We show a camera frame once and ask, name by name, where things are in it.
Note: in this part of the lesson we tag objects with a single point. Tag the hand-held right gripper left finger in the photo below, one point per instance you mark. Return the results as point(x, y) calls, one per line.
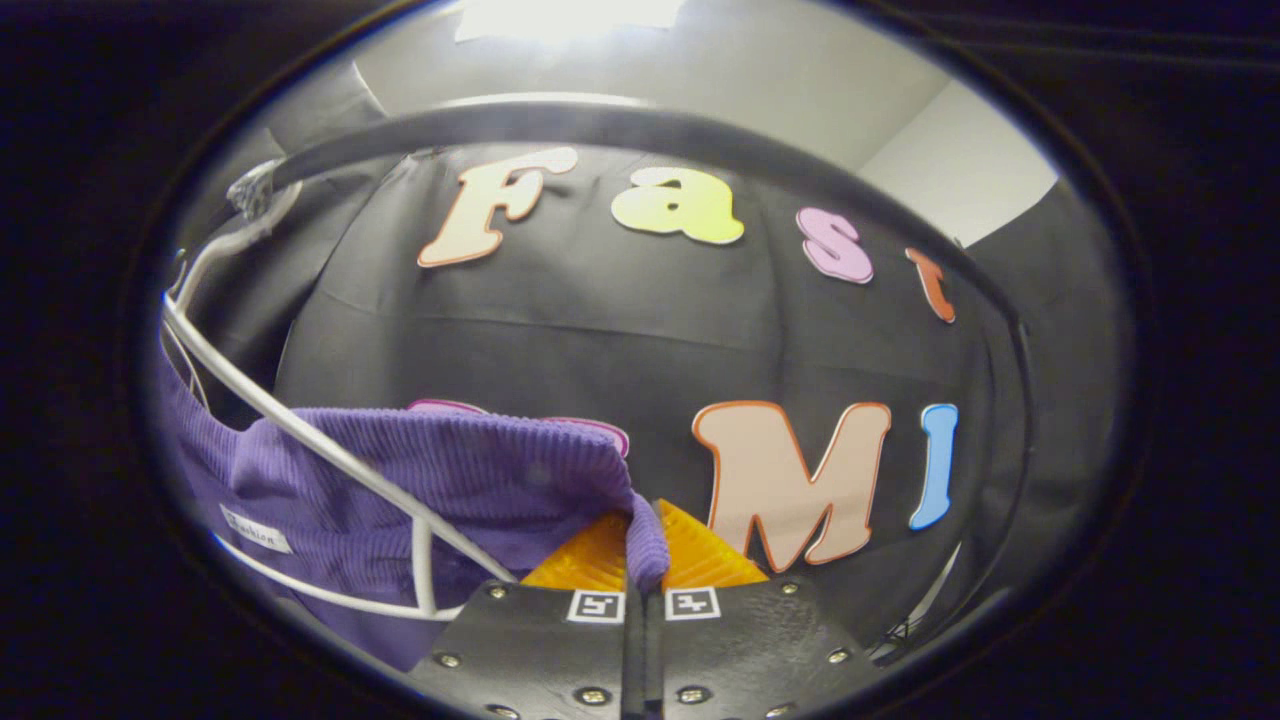
point(540, 650)

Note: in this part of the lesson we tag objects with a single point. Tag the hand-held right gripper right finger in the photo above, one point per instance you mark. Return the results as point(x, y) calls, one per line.
point(750, 650)

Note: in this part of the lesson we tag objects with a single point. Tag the black clothes rack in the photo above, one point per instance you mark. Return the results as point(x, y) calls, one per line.
point(640, 125)

